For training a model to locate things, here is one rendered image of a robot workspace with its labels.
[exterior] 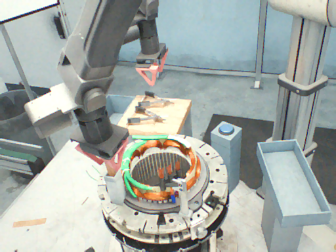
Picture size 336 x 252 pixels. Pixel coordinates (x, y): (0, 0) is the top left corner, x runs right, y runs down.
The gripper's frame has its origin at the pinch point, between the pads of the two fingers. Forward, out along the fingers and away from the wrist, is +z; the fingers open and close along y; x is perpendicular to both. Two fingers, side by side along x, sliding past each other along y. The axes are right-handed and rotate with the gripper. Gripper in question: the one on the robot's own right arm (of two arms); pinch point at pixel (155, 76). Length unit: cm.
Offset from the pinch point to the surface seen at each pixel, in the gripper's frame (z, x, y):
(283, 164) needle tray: 14.8, 41.1, 18.2
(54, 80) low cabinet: 95, -164, -136
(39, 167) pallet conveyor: 43, -58, 10
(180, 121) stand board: 10.2, 9.8, 9.1
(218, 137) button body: 14.4, 21.6, 10.3
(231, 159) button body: 22.9, 25.8, 10.8
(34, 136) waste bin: 80, -115, -44
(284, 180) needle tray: 15, 41, 24
